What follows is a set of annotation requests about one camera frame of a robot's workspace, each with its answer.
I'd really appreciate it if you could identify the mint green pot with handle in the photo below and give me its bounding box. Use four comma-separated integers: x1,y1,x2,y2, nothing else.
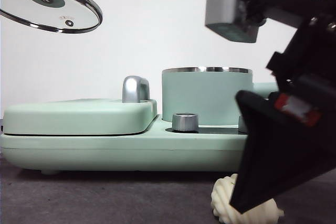
160,66,279,126

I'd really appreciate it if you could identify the glass lid with green knob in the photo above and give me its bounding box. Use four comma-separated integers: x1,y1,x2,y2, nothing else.
0,0,103,34

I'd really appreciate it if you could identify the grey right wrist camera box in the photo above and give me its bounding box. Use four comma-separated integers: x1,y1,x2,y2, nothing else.
204,0,266,44

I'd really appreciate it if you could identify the black control panel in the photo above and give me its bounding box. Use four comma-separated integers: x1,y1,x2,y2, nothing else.
164,126,249,135

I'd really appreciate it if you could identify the silver cover handle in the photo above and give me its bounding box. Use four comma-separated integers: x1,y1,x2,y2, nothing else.
122,76,151,103

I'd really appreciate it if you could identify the shell-shaped white bun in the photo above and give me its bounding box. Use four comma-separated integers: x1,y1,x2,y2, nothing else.
211,173,286,223

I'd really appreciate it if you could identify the mint green griddle cover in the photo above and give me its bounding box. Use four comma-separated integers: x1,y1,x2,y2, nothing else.
2,98,158,136

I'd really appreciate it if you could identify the silver control dial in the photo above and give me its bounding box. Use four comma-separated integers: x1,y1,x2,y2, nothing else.
238,115,249,133
172,113,200,132

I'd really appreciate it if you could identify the mint green breakfast machine base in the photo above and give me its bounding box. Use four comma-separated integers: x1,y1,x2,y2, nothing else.
0,115,249,176

